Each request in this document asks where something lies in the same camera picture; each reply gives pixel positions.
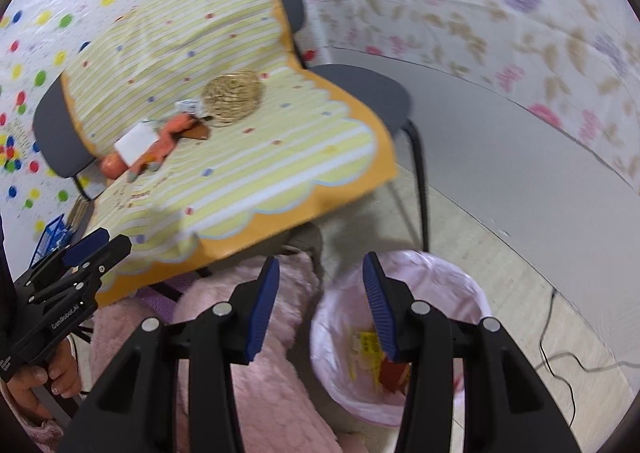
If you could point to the blue plastic basket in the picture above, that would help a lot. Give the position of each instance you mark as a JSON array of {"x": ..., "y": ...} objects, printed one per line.
[{"x": 50, "y": 240}]

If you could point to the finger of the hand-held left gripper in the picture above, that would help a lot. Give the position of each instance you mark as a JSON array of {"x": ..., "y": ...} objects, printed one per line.
[
  {"x": 107, "y": 255},
  {"x": 87, "y": 247}
]

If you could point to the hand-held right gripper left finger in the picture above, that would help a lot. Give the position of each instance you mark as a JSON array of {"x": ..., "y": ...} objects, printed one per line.
[{"x": 262, "y": 305}]

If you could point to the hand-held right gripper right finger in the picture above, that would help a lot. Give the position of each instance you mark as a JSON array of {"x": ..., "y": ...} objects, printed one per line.
[{"x": 377, "y": 305}]

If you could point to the red apple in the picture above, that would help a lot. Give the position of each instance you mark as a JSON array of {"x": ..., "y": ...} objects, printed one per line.
[{"x": 112, "y": 167}]

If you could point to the person's left hand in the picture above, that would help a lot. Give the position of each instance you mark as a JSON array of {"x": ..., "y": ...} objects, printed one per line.
[{"x": 62, "y": 373}]

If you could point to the trash bin with pink bag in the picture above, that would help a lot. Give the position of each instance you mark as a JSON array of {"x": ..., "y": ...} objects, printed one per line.
[{"x": 450, "y": 285}]

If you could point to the grey chair with black legs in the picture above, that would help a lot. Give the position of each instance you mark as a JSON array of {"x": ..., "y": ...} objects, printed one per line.
[
  {"x": 362, "y": 93},
  {"x": 55, "y": 133}
]

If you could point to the yellow wrapper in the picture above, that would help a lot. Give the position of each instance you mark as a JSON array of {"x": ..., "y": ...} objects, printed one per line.
[{"x": 365, "y": 348}]

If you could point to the orange plush toy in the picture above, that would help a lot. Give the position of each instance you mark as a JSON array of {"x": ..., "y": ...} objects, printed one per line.
[{"x": 170, "y": 135}]

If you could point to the white paper box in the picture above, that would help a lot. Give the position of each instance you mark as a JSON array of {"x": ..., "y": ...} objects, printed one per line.
[{"x": 135, "y": 145}]

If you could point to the white printed wrapper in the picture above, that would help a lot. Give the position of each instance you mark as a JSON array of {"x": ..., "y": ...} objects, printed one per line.
[{"x": 189, "y": 106}]

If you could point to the person's left forearm pink sleeve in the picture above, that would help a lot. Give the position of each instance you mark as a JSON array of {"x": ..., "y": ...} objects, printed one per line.
[{"x": 35, "y": 435}]

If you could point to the floral wall sheet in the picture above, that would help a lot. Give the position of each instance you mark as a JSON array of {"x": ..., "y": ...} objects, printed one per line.
[{"x": 475, "y": 8}]

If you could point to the red packet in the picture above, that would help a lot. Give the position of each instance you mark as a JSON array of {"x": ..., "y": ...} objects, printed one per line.
[{"x": 395, "y": 375}]

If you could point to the yellow striped cloth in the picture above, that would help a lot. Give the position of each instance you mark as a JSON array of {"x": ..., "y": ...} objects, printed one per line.
[{"x": 300, "y": 143}]

